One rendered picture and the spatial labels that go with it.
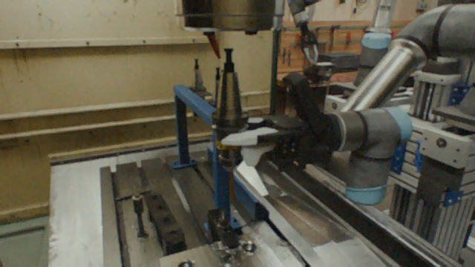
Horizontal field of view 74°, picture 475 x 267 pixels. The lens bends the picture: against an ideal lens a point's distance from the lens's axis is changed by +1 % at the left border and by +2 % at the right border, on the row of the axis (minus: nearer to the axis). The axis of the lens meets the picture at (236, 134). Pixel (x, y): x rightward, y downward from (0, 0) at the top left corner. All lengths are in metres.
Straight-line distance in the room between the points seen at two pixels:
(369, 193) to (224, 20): 0.44
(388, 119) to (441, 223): 1.14
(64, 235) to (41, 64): 0.67
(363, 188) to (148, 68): 1.10
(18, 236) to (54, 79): 0.69
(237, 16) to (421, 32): 0.54
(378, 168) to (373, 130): 0.08
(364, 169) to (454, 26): 0.37
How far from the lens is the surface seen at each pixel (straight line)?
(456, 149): 1.16
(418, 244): 1.18
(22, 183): 1.65
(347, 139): 0.58
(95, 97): 1.50
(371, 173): 0.65
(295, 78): 0.51
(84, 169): 1.55
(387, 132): 0.62
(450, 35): 0.84
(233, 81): 0.48
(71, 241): 1.35
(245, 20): 0.41
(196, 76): 1.13
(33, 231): 1.67
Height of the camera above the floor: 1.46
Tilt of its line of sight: 21 degrees down
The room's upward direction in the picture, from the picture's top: straight up
